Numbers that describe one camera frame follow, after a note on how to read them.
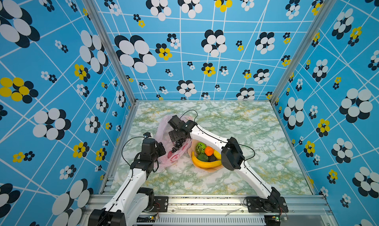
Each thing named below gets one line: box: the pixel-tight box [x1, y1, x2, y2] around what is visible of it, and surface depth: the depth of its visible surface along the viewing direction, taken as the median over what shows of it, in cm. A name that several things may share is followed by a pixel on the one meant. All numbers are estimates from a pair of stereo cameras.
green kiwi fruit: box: [195, 142, 207, 155], surface depth 88 cm
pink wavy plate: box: [188, 139, 224, 173], surface depth 86 cm
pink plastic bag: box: [154, 115, 193, 168], surface depth 88 cm
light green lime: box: [196, 153, 209, 162], surface depth 84 cm
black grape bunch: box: [171, 138, 187, 153], surface depth 94 cm
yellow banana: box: [191, 150, 222, 169], surface depth 82 cm
